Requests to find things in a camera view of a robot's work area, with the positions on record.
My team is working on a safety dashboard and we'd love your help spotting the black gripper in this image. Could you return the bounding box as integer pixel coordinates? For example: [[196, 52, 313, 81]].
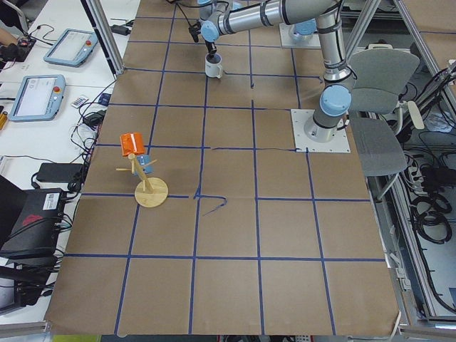
[[205, 41, 217, 57]]

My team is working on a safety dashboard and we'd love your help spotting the white mug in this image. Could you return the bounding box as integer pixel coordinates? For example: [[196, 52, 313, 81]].
[[204, 53, 223, 78]]

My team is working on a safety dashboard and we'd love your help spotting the blue teach pendant upper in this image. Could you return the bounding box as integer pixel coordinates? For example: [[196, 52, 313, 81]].
[[43, 28, 98, 67]]

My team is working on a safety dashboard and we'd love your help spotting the blue teach pendant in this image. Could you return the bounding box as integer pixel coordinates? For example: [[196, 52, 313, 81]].
[[43, 28, 98, 67], [8, 74, 66, 122]]

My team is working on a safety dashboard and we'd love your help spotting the white remote control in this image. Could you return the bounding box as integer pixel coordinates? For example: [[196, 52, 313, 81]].
[[71, 95, 89, 109]]

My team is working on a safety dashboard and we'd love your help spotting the wooden mug tree stand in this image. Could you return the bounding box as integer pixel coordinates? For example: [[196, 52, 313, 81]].
[[116, 154, 168, 208]]

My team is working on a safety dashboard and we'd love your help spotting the grey office chair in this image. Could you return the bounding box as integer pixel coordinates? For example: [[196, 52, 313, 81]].
[[349, 47, 424, 201]]

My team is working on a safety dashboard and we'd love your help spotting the blue teach pendant lower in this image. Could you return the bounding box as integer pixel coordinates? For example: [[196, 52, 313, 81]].
[[8, 74, 66, 122]]

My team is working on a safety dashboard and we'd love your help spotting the black power adapter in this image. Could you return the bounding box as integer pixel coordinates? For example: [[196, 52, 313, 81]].
[[36, 162, 83, 183]]

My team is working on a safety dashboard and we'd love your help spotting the black computer case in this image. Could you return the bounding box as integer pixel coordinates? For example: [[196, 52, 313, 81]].
[[1, 177, 66, 266]]

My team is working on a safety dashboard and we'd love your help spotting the aluminium frame post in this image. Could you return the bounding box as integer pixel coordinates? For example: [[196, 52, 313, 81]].
[[82, 0, 125, 76]]

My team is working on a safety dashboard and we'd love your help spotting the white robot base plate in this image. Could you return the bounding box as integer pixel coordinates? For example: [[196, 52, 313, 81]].
[[291, 109, 351, 153]]

